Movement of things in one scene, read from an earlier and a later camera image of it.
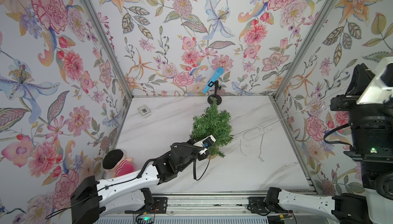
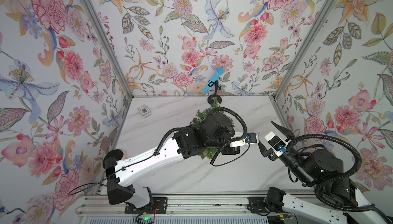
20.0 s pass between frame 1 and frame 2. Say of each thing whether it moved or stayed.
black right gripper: moved
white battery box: stayed
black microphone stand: stayed
